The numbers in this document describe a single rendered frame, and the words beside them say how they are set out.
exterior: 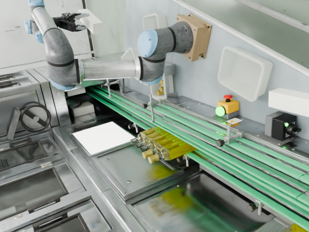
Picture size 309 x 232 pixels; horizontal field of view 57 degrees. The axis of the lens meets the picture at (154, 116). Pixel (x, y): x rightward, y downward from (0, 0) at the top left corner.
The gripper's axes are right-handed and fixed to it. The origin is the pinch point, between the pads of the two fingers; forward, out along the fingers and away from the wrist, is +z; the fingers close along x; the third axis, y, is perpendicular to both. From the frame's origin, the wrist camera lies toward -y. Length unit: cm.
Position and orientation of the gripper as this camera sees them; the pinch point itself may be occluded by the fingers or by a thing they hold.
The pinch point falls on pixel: (88, 21)
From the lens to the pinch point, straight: 184.5
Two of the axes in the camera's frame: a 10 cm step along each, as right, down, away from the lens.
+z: 8.5, -2.7, 4.5
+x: -0.9, 7.7, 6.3
